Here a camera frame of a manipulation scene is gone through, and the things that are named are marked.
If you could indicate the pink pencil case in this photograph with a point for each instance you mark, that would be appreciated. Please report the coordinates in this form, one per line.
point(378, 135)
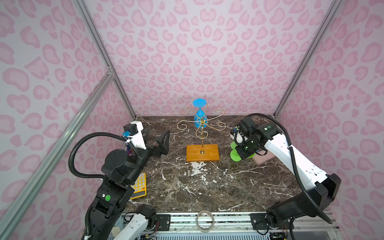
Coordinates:
point(262, 159)

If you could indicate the aluminium front rail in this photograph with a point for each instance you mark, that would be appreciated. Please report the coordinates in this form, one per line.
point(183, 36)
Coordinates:
point(214, 226)

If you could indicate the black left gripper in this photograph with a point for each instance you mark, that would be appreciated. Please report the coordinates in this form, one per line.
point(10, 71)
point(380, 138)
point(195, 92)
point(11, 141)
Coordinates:
point(163, 148)

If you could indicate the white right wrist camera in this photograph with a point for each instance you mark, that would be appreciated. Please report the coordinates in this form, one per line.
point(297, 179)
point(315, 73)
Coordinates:
point(237, 136)

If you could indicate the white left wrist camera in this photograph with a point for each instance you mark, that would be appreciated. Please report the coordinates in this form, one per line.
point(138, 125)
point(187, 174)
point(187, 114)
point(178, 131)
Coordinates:
point(133, 134)

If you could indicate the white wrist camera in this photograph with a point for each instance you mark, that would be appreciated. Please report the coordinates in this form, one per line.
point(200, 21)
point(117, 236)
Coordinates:
point(133, 134)
point(237, 136)

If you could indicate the aluminium frame strut left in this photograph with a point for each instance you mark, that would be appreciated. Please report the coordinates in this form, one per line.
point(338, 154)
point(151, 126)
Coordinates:
point(26, 197)

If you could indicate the gold wire rack wooden base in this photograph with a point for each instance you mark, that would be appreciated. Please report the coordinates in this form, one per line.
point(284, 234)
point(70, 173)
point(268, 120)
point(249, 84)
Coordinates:
point(203, 152)

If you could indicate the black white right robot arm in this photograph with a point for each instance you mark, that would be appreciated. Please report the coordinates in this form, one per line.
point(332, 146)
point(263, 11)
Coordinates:
point(318, 188)

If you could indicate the blue wine glass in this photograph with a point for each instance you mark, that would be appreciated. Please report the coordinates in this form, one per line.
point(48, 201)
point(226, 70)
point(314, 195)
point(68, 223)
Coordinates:
point(200, 112)

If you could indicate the green wine glass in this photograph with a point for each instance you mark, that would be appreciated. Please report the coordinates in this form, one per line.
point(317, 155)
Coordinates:
point(235, 156)
point(233, 145)

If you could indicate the yellow calculator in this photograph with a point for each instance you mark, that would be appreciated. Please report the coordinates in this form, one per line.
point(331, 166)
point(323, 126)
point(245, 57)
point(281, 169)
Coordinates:
point(140, 187)

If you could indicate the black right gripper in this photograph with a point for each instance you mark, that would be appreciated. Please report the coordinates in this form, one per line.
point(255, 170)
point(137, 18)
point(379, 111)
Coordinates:
point(242, 154)

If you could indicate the clear tape roll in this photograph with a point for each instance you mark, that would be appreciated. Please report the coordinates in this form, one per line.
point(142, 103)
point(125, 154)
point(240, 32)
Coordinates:
point(205, 221)

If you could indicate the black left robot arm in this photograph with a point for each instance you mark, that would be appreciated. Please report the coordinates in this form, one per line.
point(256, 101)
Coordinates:
point(121, 171)

